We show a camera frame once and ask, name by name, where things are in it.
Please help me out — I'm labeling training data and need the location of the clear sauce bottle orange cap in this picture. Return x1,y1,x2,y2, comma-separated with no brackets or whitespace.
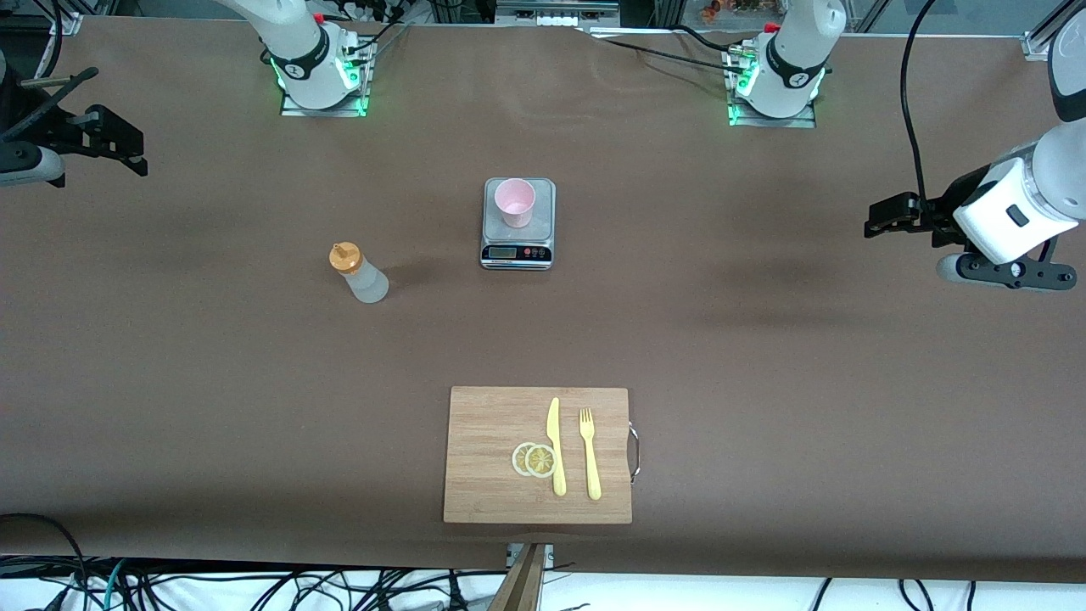
329,241,390,305

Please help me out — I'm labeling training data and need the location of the pink plastic cup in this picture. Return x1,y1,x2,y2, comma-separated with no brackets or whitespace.
494,177,537,229

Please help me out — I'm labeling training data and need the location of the brown table cover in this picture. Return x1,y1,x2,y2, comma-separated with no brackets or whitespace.
0,15,1086,586

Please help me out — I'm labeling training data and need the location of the silver digital kitchen scale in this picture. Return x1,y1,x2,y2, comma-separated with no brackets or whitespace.
480,177,557,272

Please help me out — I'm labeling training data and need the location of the yellow plastic fork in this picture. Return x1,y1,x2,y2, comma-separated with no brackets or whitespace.
579,408,602,501

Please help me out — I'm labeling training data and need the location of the white power strip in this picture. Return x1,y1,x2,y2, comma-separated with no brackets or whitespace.
496,0,620,28

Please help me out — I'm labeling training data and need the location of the yellow plastic knife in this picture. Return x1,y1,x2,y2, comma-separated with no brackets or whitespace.
546,397,568,497

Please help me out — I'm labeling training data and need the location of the bamboo cutting board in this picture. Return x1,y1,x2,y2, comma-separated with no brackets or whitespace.
443,386,634,524

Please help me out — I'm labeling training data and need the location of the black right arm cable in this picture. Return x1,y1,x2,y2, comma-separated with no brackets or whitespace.
0,0,101,145

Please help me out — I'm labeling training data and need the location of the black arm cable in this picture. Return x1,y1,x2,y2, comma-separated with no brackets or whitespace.
899,0,943,223
0,0,101,145

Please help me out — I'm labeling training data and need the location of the aluminium frame profile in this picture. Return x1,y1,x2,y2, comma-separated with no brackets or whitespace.
1022,0,1086,60
47,0,86,35

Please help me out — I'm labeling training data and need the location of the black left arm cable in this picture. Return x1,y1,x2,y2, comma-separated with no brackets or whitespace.
899,0,943,223

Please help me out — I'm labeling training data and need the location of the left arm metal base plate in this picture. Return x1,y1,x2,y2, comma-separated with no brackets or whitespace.
727,47,818,129

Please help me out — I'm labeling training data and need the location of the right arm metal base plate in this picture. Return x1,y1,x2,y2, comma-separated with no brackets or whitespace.
280,34,371,118

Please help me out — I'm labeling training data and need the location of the black base supply cable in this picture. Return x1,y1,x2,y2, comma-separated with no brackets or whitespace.
585,24,752,74

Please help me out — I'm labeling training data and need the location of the black looped floor cable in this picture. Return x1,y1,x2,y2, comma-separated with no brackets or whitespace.
0,513,90,611

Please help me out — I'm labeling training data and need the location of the teal floor cable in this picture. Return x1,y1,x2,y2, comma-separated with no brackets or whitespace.
100,558,128,611

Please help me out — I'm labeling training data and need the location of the wooden post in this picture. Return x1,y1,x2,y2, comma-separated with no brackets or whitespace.
488,543,546,611

